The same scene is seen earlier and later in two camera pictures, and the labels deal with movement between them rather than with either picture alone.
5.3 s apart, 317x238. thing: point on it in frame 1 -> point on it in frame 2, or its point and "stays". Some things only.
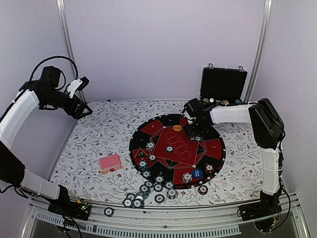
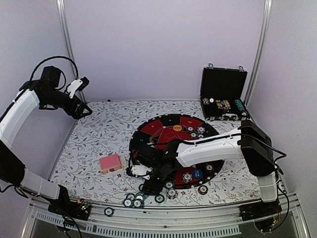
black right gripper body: x=197 y=127 -> x=158 y=173
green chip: x=159 y=198 stays
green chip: x=169 y=184 stays
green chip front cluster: x=138 y=203 stays
